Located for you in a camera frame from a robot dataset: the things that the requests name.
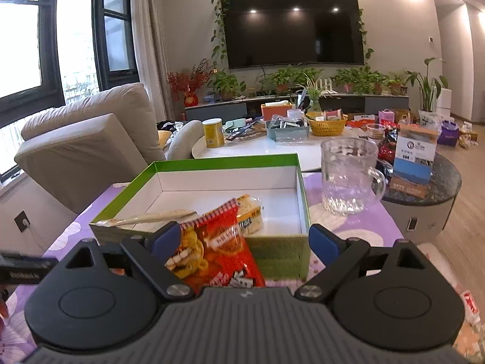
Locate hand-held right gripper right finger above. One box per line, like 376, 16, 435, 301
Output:
295, 224, 433, 301

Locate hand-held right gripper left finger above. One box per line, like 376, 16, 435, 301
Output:
61, 222, 194, 301

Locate green cardboard box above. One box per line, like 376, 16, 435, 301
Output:
89, 154, 312, 280

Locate red snack packet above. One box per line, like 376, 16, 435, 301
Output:
165, 202, 266, 296

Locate purple floral tablecloth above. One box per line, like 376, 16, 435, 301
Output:
0, 172, 485, 364

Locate long beige stick packet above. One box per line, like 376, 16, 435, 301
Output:
95, 209, 198, 229

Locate clear plastic container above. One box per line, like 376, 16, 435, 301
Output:
320, 137, 387, 217

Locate pale yellow snack packet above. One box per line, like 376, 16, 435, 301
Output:
235, 194, 265, 236

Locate red packets on side table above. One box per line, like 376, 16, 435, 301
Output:
377, 136, 399, 164

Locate blue-grey plastic tray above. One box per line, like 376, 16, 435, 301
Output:
265, 120, 310, 142

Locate yellow plastic basket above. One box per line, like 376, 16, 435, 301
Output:
305, 111, 348, 137

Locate yellow can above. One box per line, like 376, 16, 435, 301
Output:
202, 118, 226, 149

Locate white round coffee table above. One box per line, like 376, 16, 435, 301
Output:
191, 119, 380, 172

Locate small glass bowl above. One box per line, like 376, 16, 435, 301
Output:
366, 123, 386, 142

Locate beige sofa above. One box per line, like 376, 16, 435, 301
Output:
15, 82, 205, 214

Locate dark round side table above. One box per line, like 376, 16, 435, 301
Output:
377, 151, 463, 244

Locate orange tissue box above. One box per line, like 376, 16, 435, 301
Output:
261, 100, 293, 121

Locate grey television cabinet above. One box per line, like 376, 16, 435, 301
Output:
184, 93, 410, 123

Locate spider plant in vase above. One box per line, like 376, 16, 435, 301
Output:
299, 76, 327, 111

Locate red berry bouquet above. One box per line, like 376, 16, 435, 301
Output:
167, 59, 213, 107

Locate purple gift bag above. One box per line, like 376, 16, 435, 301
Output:
437, 119, 460, 147

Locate bushy potted plant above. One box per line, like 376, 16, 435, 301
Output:
208, 70, 247, 101

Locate dense green potted plant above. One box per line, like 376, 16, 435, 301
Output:
333, 66, 388, 95

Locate wide leafy potted plant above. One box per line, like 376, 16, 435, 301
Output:
261, 66, 323, 95

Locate small potted plant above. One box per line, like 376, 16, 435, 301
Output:
386, 70, 410, 96

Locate white air purifier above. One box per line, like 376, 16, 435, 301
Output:
437, 88, 454, 119

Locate tall broad-leaf plant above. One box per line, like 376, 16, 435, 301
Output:
405, 58, 448, 113

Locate white curtain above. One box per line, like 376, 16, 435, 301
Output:
131, 0, 168, 119

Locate hanging green vine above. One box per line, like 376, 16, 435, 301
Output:
210, 0, 375, 64

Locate wall socket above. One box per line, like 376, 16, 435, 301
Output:
14, 210, 32, 233

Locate wall-mounted black television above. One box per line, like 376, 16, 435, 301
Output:
222, 0, 365, 69

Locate black window frame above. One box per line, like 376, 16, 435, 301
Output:
0, 0, 138, 187

